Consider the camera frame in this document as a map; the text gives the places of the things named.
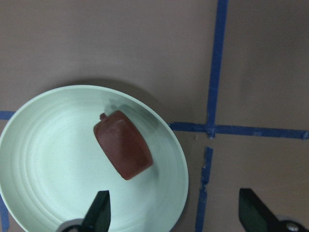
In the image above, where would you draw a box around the light green plate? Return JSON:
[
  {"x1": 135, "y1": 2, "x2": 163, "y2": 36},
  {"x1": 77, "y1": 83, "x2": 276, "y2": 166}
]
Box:
[{"x1": 0, "y1": 85, "x2": 189, "y2": 232}]

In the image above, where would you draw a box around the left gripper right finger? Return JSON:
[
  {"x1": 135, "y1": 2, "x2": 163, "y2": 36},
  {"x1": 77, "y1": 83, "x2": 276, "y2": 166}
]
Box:
[{"x1": 239, "y1": 188, "x2": 284, "y2": 232}]

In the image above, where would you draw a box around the brown bun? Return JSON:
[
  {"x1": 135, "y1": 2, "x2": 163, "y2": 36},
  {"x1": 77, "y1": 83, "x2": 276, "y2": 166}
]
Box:
[{"x1": 94, "y1": 110, "x2": 153, "y2": 180}]

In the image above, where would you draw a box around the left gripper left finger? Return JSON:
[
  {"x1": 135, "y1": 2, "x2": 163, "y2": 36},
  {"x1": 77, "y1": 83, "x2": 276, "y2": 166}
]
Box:
[{"x1": 81, "y1": 190, "x2": 111, "y2": 232}]

